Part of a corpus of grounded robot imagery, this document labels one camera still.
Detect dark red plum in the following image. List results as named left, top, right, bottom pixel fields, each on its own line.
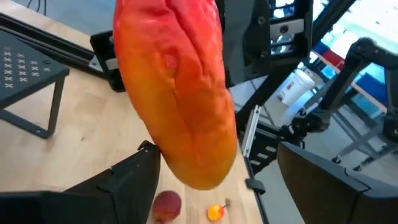
left=151, top=190, right=183, bottom=224

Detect black perforated metal stand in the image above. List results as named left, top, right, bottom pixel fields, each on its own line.
left=0, top=25, right=70, bottom=140

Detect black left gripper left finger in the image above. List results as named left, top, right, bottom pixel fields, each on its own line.
left=0, top=139, right=162, bottom=224

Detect red orange mango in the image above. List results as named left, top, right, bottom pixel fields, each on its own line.
left=112, top=0, right=239, bottom=191

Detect black table clamp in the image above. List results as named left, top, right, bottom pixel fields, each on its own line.
left=244, top=177, right=267, bottom=196

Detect silver metal bracket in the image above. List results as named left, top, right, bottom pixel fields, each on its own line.
left=241, top=105, right=261, bottom=159

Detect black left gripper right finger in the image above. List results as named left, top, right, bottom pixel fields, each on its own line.
left=277, top=141, right=398, bottom=224

